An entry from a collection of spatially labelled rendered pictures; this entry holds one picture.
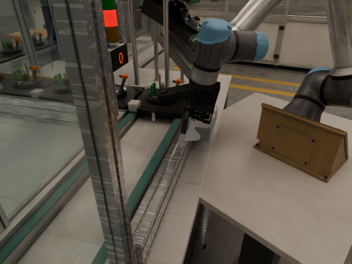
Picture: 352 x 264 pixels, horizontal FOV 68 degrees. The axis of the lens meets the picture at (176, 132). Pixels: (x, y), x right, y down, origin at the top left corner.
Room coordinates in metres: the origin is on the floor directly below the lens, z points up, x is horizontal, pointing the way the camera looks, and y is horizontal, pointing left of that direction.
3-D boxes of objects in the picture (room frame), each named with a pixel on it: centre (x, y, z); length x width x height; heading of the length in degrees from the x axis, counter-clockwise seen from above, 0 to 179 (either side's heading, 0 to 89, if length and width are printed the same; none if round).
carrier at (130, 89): (1.17, 0.31, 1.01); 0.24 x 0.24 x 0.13; 75
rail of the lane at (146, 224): (0.80, -0.02, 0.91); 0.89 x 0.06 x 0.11; 165
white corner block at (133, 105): (1.03, 0.18, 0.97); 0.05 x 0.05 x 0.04; 75
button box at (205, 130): (0.96, -0.13, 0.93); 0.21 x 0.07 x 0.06; 165
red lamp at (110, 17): (0.95, 0.22, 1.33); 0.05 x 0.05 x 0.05
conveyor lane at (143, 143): (0.82, 0.16, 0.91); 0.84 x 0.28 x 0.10; 165
